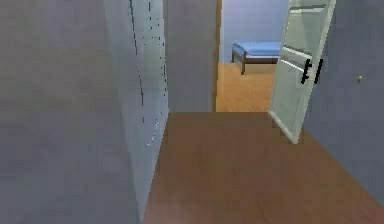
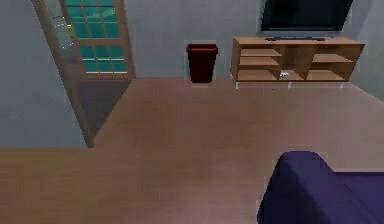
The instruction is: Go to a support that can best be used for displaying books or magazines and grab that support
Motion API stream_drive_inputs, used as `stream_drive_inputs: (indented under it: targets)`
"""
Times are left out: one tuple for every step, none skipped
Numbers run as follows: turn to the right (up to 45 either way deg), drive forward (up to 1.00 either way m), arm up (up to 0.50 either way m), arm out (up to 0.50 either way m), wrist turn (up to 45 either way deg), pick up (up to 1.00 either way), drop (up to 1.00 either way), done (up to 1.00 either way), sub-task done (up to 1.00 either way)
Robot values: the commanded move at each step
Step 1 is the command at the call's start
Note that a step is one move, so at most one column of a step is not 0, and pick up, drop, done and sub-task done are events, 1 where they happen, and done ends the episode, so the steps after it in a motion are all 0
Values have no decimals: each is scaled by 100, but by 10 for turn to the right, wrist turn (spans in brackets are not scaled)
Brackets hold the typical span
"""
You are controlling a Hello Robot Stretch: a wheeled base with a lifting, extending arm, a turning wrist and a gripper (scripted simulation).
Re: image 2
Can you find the black television set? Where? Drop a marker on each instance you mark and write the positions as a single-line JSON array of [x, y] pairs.
[[303, 15]]

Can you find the dark red waste bin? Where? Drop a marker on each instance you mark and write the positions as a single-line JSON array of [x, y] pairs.
[[201, 63]]

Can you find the light wooden television shelf unit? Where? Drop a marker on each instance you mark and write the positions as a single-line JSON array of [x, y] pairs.
[[260, 61]]

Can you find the wooden glass-paned room door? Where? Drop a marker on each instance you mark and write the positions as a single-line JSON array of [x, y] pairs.
[[96, 36]]

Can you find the small white object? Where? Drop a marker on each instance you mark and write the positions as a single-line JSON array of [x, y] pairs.
[[284, 74]]

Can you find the purple sofa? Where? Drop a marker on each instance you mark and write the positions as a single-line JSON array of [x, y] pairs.
[[310, 193]]

